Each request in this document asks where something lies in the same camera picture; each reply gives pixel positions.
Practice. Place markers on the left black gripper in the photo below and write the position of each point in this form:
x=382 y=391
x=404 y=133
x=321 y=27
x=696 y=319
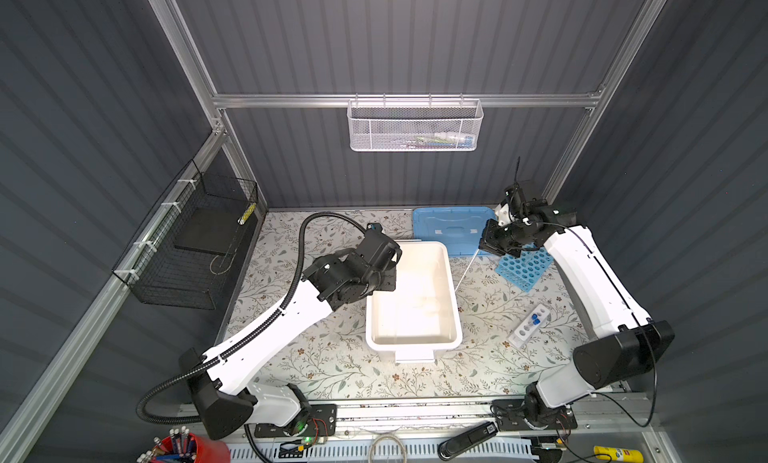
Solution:
x=390 y=277

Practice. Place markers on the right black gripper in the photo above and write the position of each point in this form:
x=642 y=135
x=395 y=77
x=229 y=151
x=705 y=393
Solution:
x=487 y=243

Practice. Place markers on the white plastic storage bin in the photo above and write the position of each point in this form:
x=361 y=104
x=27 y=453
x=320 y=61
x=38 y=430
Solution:
x=419 y=320

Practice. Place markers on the white small tube rack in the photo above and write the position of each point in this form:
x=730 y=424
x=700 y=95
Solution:
x=525 y=330

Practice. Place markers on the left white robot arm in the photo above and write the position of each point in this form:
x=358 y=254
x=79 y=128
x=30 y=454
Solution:
x=221 y=380

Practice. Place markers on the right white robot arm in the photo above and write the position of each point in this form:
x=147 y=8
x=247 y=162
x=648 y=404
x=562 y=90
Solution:
x=625 y=340

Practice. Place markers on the blue test tube rack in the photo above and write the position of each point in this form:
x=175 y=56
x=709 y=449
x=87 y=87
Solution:
x=525 y=270

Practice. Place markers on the blue plastic bin lid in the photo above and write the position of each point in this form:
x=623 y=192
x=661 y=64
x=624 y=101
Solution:
x=459 y=229

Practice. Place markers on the yellow brush in basket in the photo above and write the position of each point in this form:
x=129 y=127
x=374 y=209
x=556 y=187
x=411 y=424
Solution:
x=247 y=213

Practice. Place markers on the black handheld device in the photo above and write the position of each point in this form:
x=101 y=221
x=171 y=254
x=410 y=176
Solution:
x=467 y=440

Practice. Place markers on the yellow bottle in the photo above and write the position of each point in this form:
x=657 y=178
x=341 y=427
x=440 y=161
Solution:
x=613 y=454

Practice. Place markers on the red pen cup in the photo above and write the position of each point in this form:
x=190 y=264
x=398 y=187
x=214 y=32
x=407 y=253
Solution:
x=186 y=447

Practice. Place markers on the white wire wall basket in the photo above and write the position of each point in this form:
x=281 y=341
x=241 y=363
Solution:
x=414 y=124

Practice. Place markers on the black wire wall basket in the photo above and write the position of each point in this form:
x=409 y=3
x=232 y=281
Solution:
x=189 y=253

